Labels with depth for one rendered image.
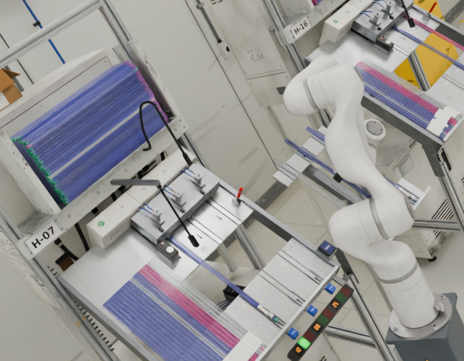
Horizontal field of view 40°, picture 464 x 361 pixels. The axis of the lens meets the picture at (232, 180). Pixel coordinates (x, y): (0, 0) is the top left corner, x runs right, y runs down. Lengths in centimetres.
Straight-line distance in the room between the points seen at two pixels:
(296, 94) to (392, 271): 56
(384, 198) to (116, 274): 100
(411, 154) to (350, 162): 141
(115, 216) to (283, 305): 66
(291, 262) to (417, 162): 109
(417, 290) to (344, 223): 29
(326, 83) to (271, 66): 133
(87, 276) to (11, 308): 155
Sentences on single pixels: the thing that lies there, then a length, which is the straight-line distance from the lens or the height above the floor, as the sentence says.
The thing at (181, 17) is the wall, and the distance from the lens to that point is 437.
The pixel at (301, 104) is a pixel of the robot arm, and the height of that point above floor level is 141.
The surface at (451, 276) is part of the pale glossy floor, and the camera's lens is 328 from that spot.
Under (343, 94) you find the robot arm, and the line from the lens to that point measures 179.
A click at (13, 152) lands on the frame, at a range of 214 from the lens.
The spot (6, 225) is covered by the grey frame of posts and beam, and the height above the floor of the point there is 144.
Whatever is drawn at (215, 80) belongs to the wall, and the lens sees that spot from 445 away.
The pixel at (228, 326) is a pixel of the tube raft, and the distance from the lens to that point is 218.
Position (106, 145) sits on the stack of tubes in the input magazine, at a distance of 228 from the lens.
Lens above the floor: 198
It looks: 21 degrees down
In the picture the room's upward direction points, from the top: 30 degrees counter-clockwise
